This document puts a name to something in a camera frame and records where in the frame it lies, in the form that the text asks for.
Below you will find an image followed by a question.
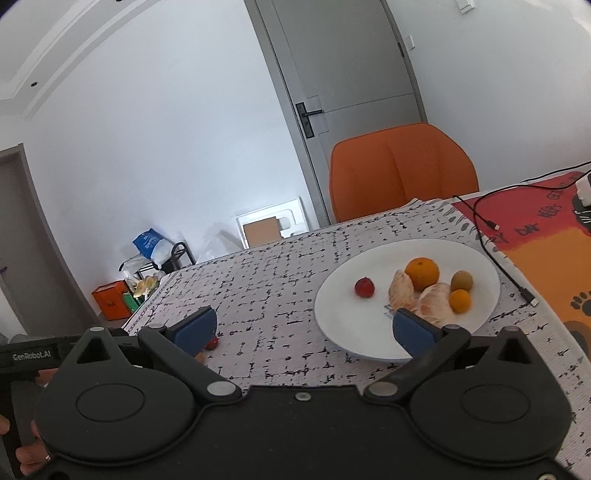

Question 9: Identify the left human hand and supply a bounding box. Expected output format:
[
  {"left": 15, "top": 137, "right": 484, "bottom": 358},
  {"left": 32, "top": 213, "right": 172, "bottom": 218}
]
[{"left": 1, "top": 369, "right": 57, "bottom": 477}]

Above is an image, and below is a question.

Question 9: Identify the small red cherry tomato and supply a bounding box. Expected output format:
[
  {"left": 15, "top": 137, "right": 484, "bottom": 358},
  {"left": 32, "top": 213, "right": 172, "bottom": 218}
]
[{"left": 205, "top": 337, "right": 219, "bottom": 351}]

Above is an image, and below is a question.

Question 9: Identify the small tangerine on plate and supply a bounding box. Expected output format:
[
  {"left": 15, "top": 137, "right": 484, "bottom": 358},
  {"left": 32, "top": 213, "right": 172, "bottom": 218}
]
[{"left": 449, "top": 289, "right": 472, "bottom": 314}]

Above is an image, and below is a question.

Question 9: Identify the peeled pomelo segment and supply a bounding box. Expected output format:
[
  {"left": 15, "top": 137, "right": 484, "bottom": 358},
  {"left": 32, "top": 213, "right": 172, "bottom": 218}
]
[{"left": 388, "top": 270, "right": 419, "bottom": 312}]

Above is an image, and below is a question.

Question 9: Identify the green bag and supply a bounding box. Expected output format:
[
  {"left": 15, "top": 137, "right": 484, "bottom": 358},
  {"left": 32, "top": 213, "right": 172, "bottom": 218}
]
[{"left": 122, "top": 292, "right": 139, "bottom": 313}]

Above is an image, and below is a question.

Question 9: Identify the white round plate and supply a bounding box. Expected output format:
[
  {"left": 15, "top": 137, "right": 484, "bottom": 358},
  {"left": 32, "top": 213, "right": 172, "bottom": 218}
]
[{"left": 315, "top": 239, "right": 500, "bottom": 363}]

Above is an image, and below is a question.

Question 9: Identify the orange on plate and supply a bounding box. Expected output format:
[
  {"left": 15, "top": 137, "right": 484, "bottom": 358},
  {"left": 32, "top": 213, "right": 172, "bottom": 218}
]
[{"left": 405, "top": 257, "right": 440, "bottom": 292}]

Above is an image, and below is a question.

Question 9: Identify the kiwi on plate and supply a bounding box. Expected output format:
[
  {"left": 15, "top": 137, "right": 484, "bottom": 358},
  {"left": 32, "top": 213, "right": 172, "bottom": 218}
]
[{"left": 450, "top": 270, "right": 474, "bottom": 292}]

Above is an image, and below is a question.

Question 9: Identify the orange box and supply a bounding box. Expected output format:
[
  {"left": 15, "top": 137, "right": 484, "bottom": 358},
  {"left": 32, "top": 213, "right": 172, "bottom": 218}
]
[{"left": 92, "top": 280, "right": 131, "bottom": 321}]

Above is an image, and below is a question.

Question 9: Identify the black metal rack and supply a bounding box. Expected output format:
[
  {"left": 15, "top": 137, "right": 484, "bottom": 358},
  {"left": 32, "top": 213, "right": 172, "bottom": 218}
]
[{"left": 118, "top": 242, "right": 197, "bottom": 279}]

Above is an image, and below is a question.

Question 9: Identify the small red fruit on plate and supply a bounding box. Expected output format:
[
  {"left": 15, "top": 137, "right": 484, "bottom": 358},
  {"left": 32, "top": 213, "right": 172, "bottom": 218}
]
[{"left": 353, "top": 277, "right": 376, "bottom": 299}]

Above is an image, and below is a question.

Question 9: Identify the patterned grey tablecloth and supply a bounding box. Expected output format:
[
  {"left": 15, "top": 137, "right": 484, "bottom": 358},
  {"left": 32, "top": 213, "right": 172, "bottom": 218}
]
[{"left": 125, "top": 200, "right": 590, "bottom": 479}]

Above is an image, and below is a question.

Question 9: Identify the blue white plastic bag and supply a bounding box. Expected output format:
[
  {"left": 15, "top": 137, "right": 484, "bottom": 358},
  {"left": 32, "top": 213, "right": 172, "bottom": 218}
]
[{"left": 133, "top": 228, "right": 173, "bottom": 266}]

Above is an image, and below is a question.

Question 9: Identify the red orange mat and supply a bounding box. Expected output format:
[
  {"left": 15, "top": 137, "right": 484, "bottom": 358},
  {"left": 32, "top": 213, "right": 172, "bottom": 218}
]
[{"left": 453, "top": 170, "right": 590, "bottom": 354}]

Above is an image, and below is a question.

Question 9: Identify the white foam packaging board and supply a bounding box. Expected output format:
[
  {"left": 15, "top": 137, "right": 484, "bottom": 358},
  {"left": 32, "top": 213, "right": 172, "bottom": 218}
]
[{"left": 236, "top": 198, "right": 310, "bottom": 248}]

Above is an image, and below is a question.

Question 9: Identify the orange chair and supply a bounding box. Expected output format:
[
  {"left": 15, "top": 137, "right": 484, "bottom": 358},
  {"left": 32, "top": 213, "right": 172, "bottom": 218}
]
[{"left": 329, "top": 123, "right": 480, "bottom": 222}]

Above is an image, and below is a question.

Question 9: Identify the grey door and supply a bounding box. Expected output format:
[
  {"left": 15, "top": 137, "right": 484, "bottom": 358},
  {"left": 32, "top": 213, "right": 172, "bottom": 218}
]
[{"left": 245, "top": 0, "right": 427, "bottom": 227}]

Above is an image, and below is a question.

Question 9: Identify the black cable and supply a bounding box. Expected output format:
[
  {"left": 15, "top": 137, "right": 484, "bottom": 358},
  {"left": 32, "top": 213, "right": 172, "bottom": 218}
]
[{"left": 454, "top": 161, "right": 591, "bottom": 308}]

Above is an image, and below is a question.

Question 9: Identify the black door handle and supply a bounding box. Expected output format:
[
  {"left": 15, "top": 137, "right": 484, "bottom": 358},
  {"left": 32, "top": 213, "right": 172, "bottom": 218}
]
[{"left": 295, "top": 102, "right": 324, "bottom": 139}]

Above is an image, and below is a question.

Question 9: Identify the small white wall switch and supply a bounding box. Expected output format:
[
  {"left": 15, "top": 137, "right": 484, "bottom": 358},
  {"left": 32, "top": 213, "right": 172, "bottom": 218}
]
[{"left": 405, "top": 34, "right": 416, "bottom": 51}]

